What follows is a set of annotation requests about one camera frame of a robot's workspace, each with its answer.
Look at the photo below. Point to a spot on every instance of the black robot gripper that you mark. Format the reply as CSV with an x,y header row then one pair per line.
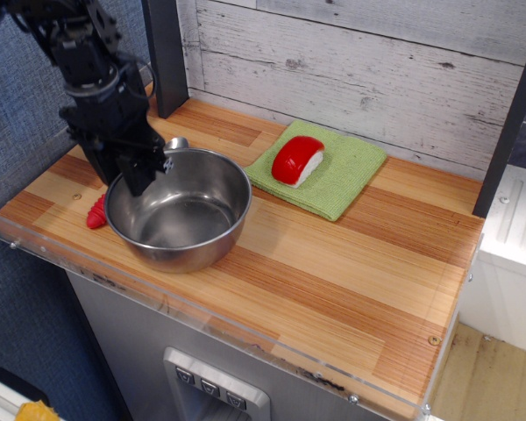
x,y
111,127

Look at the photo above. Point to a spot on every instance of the stainless steel pot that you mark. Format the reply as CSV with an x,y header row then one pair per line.
x,y
188,218

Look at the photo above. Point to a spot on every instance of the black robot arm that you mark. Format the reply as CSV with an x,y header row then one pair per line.
x,y
79,38

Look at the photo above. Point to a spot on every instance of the clear acrylic table guard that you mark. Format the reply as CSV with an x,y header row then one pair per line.
x,y
332,320

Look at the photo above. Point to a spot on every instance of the red and white toy sushi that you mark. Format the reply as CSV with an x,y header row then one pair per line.
x,y
297,160

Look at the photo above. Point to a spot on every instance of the green cloth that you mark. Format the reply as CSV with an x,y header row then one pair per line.
x,y
347,165

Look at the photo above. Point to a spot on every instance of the silver dispenser panel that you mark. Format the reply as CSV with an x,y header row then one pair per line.
x,y
203,392

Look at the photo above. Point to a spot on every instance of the yellow object bottom left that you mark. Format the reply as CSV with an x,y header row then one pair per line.
x,y
36,411

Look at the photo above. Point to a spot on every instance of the white appliance at right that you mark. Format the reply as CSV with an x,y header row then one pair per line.
x,y
493,300

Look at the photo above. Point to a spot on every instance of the spoon with red handle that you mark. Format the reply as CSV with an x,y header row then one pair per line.
x,y
96,216

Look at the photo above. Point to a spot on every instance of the dark grey left post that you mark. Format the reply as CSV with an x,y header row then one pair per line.
x,y
163,34

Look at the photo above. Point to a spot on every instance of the dark grey post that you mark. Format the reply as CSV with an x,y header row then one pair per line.
x,y
503,149
163,34

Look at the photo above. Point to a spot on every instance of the dark grey right post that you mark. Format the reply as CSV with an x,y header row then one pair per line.
x,y
503,149

